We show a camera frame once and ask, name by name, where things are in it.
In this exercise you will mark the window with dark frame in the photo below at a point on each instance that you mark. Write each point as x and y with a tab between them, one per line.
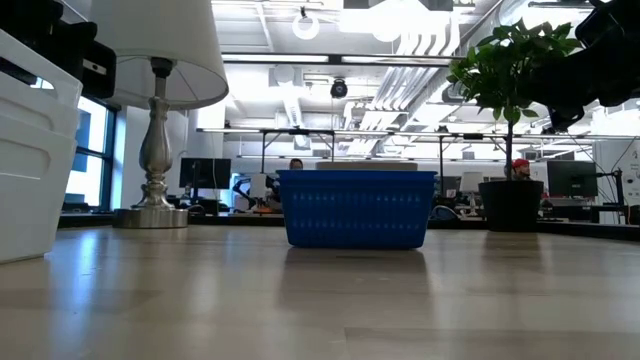
92	150

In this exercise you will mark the white shade silver table lamp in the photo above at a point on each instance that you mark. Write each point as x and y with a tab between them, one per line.
157	150

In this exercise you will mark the black aluminium frame rail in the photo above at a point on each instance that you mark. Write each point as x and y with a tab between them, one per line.
235	220

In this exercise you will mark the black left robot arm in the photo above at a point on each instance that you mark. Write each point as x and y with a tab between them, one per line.
25	15

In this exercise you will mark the person with red cap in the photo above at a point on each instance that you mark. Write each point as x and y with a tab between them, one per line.
521	169

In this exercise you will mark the black hanging camera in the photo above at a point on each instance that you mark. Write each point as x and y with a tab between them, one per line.
339	89

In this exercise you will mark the green potted plant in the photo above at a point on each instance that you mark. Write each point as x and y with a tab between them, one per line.
510	205

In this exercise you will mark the black background robot arm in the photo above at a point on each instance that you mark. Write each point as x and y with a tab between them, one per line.
242	189

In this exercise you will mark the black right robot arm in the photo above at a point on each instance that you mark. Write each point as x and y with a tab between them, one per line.
615	60

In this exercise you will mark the black overhead gantry frame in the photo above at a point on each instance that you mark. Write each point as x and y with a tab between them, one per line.
472	136
297	132

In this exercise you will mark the white plastic basket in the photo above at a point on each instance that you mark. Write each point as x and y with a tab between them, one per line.
45	107
35	200

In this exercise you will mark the blue plastic basket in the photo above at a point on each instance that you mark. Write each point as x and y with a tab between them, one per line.
356	173
356	220

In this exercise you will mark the black computer monitor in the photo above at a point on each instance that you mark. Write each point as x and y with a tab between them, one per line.
571	178
205	173

